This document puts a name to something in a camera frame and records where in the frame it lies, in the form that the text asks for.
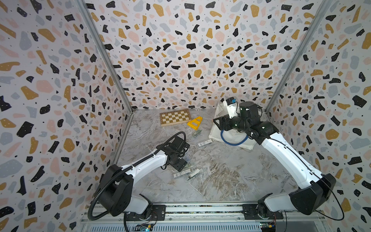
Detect white canvas bag blue handles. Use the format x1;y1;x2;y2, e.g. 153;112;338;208
208;103;257;150

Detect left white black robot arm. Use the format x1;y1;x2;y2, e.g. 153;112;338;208
88;133;190;220

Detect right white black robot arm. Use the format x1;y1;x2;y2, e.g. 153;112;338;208
213;98;336;219

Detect clear compass case barcode label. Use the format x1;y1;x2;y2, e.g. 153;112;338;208
197;139;213;147

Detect clear compass case green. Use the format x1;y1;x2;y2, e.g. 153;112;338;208
192;129;202;138

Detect yellow plastic triangle stand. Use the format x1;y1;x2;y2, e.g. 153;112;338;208
187;117;203;131

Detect wooden chessboard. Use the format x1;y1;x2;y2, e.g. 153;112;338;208
159;109;192;127

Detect green circuit board left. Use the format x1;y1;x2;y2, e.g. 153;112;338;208
133;223;154;232

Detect circuit board right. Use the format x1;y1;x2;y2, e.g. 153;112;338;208
260;222;276;232

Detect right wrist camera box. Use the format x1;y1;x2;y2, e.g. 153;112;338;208
223;97;238;119

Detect black corrugated cable hose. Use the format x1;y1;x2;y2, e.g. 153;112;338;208
87;131;186;221

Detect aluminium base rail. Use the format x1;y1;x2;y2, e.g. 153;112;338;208
80;201;328;232

